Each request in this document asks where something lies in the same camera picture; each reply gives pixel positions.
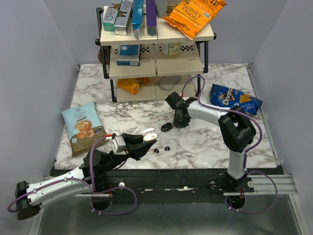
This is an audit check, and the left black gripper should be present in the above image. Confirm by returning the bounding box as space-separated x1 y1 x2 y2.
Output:
104 133 157 172

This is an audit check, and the black earbud charging case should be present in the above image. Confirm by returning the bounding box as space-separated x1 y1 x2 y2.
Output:
161 122 173 132

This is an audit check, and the white earbud charging case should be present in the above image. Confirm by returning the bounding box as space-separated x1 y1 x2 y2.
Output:
142 128 157 142

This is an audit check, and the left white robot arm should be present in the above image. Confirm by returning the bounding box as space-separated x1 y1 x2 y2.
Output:
7 128 157 220

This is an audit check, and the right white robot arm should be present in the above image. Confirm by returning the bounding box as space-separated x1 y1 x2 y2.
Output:
165 92 256 192

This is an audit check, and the blue Doritos chip bag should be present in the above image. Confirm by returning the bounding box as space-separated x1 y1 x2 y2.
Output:
210 84 263 116

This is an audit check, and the cassava chips bag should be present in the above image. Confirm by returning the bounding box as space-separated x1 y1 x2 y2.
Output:
62 101 106 157

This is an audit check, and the orange snack bag bottom shelf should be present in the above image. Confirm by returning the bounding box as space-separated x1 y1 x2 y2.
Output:
116 77 150 94

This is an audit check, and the beige three-tier shelf rack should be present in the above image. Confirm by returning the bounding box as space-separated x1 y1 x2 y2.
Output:
95 6 216 102

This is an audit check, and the cream printed mug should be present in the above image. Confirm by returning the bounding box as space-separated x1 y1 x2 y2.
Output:
161 42 181 57

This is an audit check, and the blue white box middle shelf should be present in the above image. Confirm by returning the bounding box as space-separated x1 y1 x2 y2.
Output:
116 45 141 66

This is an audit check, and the brown object behind rack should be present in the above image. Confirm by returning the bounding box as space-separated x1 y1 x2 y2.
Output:
98 49 107 64

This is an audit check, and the orange honey dijon chip bag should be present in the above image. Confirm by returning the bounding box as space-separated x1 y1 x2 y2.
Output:
163 0 227 40

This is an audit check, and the purple tall box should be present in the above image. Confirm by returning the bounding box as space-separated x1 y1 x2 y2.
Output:
146 0 157 37

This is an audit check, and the grey printed pouch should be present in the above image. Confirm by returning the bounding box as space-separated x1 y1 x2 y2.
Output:
155 0 181 18

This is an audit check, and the silver RiO box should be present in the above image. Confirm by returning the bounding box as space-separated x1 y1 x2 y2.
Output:
114 0 134 36

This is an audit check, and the blue tall carton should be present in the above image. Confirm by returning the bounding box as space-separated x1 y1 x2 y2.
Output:
132 0 144 40

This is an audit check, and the teal RiO box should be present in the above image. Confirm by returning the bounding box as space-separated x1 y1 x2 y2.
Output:
102 0 122 32

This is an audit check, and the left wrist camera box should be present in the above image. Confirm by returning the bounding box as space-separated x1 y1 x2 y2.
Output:
107 134 126 154

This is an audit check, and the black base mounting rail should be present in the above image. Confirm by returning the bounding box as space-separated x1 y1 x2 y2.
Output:
50 168 257 205

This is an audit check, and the aluminium extrusion rail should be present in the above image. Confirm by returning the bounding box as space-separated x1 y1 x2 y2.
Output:
218 174 298 196

